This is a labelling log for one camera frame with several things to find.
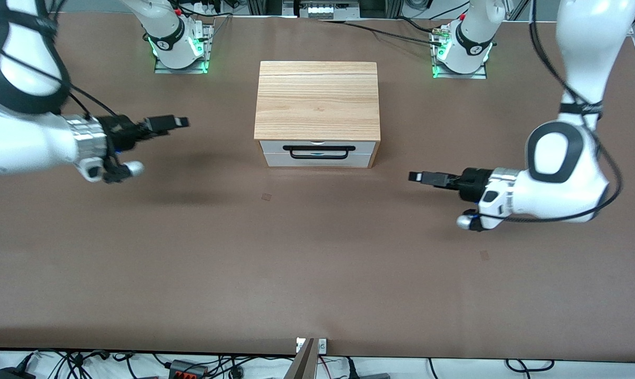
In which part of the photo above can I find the white-fronted drawer with handle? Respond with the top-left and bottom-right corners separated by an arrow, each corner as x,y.
259,141 -> 377,155

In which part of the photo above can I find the black drawer handle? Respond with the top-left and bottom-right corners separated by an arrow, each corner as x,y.
283,145 -> 356,160

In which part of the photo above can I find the wooden drawer cabinet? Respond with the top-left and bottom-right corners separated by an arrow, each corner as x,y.
254,61 -> 382,169

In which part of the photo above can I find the white power strip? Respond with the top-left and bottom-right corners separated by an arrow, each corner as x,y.
295,0 -> 361,19

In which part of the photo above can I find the dark grey plug box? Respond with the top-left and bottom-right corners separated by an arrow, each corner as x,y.
344,358 -> 391,379

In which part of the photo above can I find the black orange power strip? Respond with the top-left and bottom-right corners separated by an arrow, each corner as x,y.
169,360 -> 208,379

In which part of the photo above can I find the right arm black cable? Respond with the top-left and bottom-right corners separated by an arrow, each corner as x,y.
0,0 -> 122,121

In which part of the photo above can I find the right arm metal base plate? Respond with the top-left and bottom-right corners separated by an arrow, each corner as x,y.
154,24 -> 214,74

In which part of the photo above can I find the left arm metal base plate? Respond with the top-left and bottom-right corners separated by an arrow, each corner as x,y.
431,24 -> 488,79

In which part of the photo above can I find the thick black table cable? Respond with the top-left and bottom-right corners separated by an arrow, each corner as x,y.
320,20 -> 445,47

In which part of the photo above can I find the thin black table cable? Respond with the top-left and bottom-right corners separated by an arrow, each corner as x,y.
396,16 -> 441,35

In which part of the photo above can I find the looped black floor cable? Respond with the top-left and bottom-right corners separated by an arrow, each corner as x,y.
506,359 -> 556,372

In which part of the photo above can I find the small metal edge bracket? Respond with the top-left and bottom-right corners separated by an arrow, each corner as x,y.
296,337 -> 328,354

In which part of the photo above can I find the wooden post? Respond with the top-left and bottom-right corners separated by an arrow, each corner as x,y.
285,338 -> 316,379

